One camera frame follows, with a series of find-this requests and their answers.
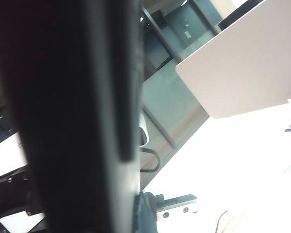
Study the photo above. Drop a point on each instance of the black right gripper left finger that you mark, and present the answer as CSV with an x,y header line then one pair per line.
x,y
57,109

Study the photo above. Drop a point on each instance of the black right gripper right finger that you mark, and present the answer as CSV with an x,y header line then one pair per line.
x,y
121,97

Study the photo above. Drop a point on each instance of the white rounded object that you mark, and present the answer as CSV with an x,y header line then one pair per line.
x,y
144,131

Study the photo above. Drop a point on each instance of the dark glass partition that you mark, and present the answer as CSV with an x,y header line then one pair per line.
x,y
164,97

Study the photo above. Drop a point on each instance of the black curved tube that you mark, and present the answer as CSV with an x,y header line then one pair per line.
x,y
157,160

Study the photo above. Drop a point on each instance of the grey fabric desk divider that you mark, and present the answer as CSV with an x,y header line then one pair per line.
x,y
244,68

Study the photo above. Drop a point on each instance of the grey wall switch plate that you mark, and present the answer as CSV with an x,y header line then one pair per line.
x,y
188,35

